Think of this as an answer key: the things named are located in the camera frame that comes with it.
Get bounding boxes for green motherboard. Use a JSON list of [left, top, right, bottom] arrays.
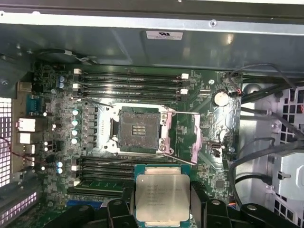
[[29, 62, 244, 228]]

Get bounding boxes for round coin cell battery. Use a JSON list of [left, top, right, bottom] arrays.
[[212, 91, 230, 108]]

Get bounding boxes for RAM slot black clips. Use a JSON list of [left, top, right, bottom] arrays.
[[72, 90, 190, 102], [71, 158, 136, 167], [73, 75, 190, 88], [71, 172, 136, 181]]

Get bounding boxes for black white wire bundle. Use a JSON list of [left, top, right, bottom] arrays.
[[35, 48, 98, 65]]

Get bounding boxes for CPU socket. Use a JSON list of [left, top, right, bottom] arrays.
[[117, 105, 163, 156]]

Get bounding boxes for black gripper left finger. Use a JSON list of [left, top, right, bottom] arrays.
[[44, 187, 139, 228]]

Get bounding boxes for thin black wire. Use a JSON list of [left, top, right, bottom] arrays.
[[229, 62, 297, 92]]

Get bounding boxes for metal socket cover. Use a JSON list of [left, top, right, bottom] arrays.
[[163, 109, 204, 166]]

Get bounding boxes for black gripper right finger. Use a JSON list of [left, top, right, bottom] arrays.
[[190, 181, 299, 228]]

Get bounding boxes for thick black cable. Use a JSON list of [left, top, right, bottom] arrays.
[[239, 106, 304, 143], [230, 140, 304, 183], [232, 173, 273, 208]]

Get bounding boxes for blue expansion slot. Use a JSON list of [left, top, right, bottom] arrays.
[[66, 200, 109, 208]]

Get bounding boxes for silver CPU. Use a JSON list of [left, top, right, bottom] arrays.
[[133, 163, 192, 228]]

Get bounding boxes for white label sticker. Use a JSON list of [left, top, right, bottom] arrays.
[[145, 30, 184, 40]]

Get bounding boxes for black and grey PC case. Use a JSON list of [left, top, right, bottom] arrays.
[[0, 0, 304, 228]]

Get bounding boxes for green RAM stick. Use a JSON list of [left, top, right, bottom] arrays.
[[78, 181, 135, 191]]

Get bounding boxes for red black twisted wire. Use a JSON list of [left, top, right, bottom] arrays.
[[0, 136, 36, 164]]

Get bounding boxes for metal locking lever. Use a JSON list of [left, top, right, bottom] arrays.
[[70, 95, 114, 109]]

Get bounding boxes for black expansion slot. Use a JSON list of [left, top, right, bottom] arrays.
[[67, 190, 124, 200]]

